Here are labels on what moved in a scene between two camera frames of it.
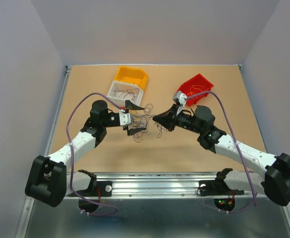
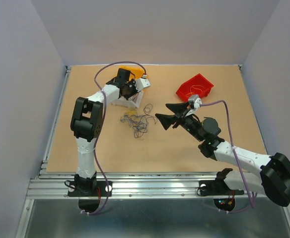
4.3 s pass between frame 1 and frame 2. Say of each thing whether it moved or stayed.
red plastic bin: stayed
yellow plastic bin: stayed
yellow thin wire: stayed
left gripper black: moved
